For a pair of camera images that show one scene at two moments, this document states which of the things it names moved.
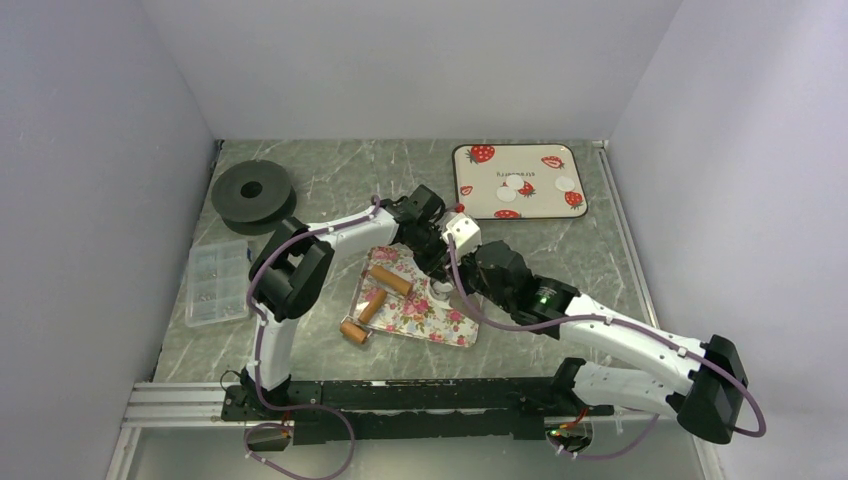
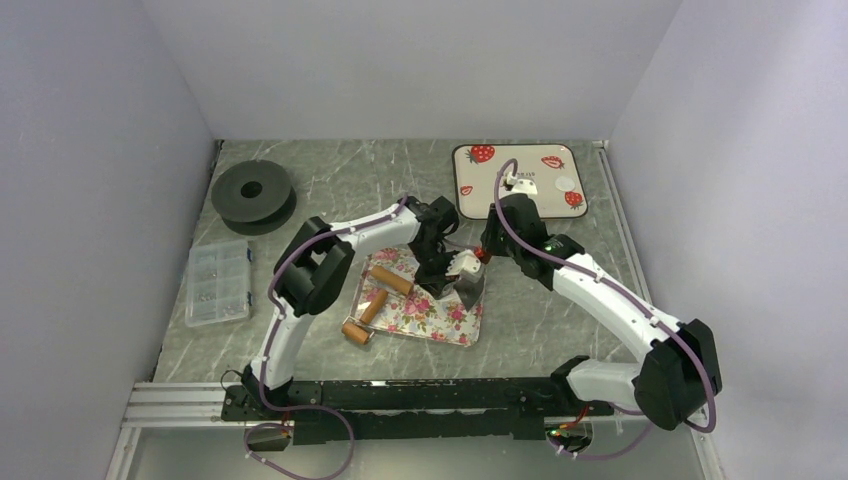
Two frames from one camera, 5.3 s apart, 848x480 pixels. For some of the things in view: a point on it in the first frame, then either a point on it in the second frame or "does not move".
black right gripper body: (472, 282) -> (494, 242)
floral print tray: (419, 313) does not move
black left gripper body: (428, 249) does not move
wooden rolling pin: (384, 279) does not move
